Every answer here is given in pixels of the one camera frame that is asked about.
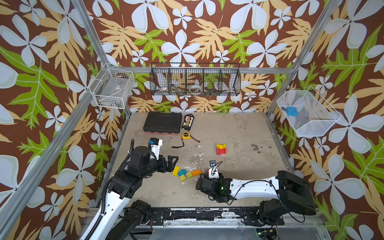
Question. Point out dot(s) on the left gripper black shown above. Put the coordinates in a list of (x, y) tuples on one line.
[(164, 168)]

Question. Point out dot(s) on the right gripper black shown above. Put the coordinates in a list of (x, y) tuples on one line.
[(199, 184)]

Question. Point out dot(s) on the orange block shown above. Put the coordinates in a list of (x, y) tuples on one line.
[(196, 172)]

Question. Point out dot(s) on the red arch block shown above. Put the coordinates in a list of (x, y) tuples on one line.
[(221, 151)]

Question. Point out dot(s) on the yellow arch block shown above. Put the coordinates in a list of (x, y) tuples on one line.
[(219, 146)]

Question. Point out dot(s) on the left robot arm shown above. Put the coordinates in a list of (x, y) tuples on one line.
[(140, 163)]

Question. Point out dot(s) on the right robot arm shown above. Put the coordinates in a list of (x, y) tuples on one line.
[(282, 194)]

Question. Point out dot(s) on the yellow rectangular block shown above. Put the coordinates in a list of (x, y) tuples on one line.
[(176, 171)]

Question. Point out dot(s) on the teal block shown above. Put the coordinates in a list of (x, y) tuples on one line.
[(182, 172)]

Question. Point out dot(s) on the yellow tape measure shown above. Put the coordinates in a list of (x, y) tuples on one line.
[(185, 136)]

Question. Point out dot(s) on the black tool case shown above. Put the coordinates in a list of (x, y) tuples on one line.
[(163, 123)]

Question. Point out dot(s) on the blue object in basket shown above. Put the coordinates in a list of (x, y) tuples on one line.
[(292, 111)]

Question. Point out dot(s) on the white mesh basket right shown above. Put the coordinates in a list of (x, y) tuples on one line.
[(316, 115)]

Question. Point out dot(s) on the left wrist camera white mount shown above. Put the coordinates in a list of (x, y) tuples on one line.
[(154, 145)]

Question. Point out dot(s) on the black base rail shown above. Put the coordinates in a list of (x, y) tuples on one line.
[(243, 215)]

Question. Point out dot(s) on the black wire basket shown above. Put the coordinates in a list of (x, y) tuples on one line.
[(208, 79)]

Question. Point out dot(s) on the white wire basket left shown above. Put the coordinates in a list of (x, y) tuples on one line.
[(111, 87)]

